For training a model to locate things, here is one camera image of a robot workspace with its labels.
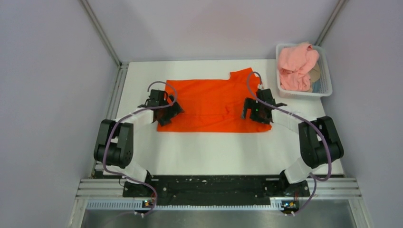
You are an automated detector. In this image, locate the pink t-shirt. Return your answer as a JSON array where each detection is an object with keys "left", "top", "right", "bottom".
[{"left": 277, "top": 43, "right": 320, "bottom": 92}]

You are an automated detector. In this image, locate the beige garment in basket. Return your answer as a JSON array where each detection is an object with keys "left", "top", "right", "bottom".
[{"left": 309, "top": 62, "right": 321, "bottom": 83}]

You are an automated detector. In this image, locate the aluminium frame rail left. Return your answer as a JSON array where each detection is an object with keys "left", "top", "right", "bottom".
[{"left": 91, "top": 63, "right": 130, "bottom": 177}]

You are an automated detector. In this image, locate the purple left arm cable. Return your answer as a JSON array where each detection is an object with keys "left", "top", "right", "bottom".
[{"left": 102, "top": 81, "right": 178, "bottom": 218}]

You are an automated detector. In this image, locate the aluminium frame rail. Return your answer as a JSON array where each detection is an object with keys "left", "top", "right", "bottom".
[
  {"left": 91, "top": 63, "right": 130, "bottom": 177},
  {"left": 68, "top": 176, "right": 373, "bottom": 228}
]

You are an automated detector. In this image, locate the aluminium frame rail front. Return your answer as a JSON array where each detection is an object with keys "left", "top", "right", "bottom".
[{"left": 68, "top": 176, "right": 373, "bottom": 228}]

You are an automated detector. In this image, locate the orange t-shirt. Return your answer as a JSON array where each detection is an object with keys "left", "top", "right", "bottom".
[{"left": 157, "top": 68, "right": 271, "bottom": 133}]

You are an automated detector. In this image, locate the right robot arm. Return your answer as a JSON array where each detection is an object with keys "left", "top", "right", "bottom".
[{"left": 241, "top": 89, "right": 344, "bottom": 196}]

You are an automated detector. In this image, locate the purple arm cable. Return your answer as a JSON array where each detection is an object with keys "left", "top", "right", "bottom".
[
  {"left": 246, "top": 71, "right": 333, "bottom": 217},
  {"left": 102, "top": 81, "right": 178, "bottom": 218}
]

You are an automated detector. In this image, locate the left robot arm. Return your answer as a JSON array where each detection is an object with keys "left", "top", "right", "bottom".
[{"left": 94, "top": 89, "right": 184, "bottom": 196}]

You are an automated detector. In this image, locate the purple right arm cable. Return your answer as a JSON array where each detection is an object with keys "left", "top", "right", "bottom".
[{"left": 246, "top": 71, "right": 333, "bottom": 217}]

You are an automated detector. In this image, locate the white plastic basket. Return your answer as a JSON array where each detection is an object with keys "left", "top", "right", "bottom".
[{"left": 276, "top": 44, "right": 333, "bottom": 99}]

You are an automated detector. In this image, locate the blue garment in basket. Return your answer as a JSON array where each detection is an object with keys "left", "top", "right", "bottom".
[{"left": 311, "top": 80, "right": 321, "bottom": 93}]

